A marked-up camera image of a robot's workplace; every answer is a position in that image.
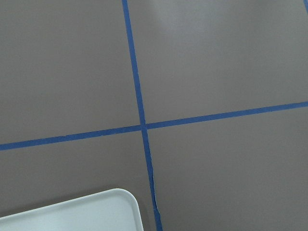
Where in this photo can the cream rabbit print tray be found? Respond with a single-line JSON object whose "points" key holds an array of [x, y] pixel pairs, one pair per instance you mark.
{"points": [[111, 210]]}

